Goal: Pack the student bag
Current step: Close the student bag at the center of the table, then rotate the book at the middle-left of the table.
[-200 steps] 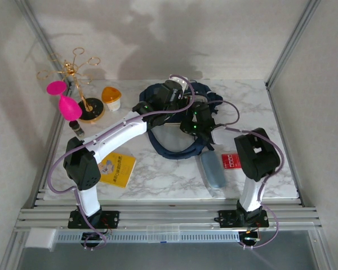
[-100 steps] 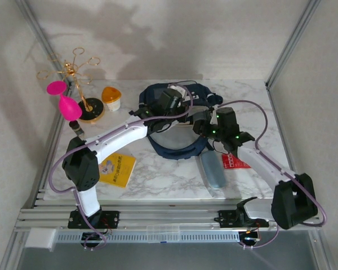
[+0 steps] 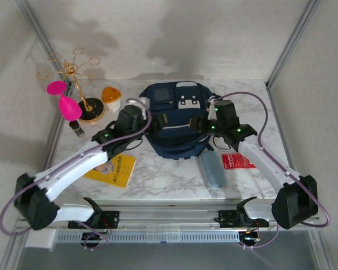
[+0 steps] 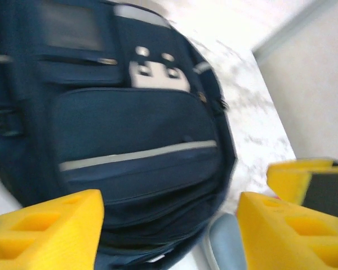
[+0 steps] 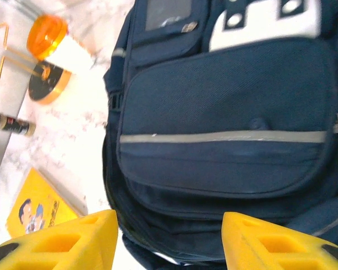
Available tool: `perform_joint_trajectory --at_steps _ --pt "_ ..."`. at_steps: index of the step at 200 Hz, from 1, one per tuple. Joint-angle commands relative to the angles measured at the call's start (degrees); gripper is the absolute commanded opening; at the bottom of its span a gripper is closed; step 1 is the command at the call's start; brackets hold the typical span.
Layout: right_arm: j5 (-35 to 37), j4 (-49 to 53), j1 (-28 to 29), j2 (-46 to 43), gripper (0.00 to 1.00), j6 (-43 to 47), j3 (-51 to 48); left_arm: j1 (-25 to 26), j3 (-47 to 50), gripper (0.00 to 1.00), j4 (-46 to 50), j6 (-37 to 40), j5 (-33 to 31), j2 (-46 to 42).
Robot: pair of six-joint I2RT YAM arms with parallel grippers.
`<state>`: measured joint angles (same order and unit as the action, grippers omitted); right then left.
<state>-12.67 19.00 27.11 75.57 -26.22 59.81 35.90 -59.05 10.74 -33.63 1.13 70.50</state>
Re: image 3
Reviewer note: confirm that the navy blue backpack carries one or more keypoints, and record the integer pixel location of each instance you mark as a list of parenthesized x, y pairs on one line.
[(174, 140)]

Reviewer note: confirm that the blue-grey glasses case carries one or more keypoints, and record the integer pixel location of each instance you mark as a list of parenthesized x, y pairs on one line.
[(213, 170)]

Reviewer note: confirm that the red card packet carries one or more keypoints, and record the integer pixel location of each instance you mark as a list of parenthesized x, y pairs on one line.
[(236, 161)]

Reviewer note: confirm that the yellow book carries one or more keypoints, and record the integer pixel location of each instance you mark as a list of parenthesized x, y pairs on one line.
[(121, 171)]

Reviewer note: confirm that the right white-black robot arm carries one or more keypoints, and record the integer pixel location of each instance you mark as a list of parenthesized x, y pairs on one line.
[(259, 160)]

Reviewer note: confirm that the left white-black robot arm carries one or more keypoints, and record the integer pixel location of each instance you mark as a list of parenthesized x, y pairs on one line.
[(73, 166)]

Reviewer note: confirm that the orange lid pudding cup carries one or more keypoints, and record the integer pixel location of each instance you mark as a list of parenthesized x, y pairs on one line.
[(111, 95)]

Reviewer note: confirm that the small dark bottle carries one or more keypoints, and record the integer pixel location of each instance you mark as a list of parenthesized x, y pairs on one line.
[(76, 129)]

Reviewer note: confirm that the pink plastic wine glass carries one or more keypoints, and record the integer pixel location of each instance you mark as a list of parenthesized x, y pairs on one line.
[(69, 108)]

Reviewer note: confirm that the clear plastic box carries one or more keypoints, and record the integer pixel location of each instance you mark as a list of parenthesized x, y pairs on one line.
[(163, 232)]

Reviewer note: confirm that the small LED circuit board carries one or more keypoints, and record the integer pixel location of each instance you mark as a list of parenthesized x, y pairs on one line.
[(94, 238), (250, 239)]

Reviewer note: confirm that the white foam block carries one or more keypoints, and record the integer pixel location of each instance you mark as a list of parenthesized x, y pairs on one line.
[(40, 240)]

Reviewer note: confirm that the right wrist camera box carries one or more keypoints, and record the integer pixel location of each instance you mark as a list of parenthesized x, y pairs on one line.
[(212, 111)]

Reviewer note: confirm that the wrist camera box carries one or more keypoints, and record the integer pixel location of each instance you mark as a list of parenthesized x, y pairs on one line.
[(143, 101), (212, 111)]

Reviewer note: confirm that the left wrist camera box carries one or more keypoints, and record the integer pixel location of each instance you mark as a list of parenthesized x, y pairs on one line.
[(143, 101)]

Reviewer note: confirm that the aluminium mounting rail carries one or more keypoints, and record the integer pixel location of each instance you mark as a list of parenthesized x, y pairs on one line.
[(171, 216)]

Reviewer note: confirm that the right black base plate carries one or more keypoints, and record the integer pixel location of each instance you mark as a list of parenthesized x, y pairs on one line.
[(228, 219)]

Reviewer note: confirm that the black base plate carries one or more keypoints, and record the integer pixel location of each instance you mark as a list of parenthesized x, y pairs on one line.
[(112, 218), (228, 219)]

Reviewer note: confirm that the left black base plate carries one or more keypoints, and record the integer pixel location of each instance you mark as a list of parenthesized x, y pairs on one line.
[(112, 218)]

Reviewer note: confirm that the aluminium frame post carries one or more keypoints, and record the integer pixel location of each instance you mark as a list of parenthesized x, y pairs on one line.
[(38, 28), (298, 28)]

